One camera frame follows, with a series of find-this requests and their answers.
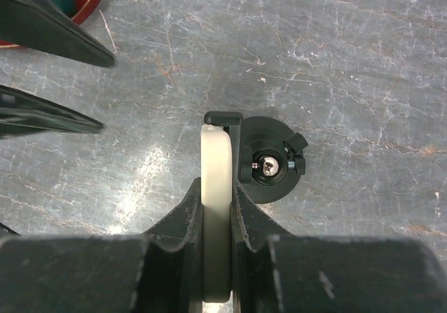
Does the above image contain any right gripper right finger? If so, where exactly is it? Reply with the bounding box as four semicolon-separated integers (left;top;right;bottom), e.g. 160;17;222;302
230;180;288;312

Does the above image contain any smartphone with cream case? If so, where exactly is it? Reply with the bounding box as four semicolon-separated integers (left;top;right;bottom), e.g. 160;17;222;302
200;124;233;303

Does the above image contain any black phone stand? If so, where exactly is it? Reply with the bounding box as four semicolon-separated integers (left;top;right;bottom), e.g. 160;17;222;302
204;111;308;204

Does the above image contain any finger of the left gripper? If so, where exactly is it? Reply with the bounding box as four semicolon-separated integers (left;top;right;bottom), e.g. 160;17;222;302
1;85;104;138
0;0;117;68

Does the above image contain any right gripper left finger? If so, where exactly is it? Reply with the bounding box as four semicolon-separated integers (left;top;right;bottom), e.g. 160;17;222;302
141;177;203;312

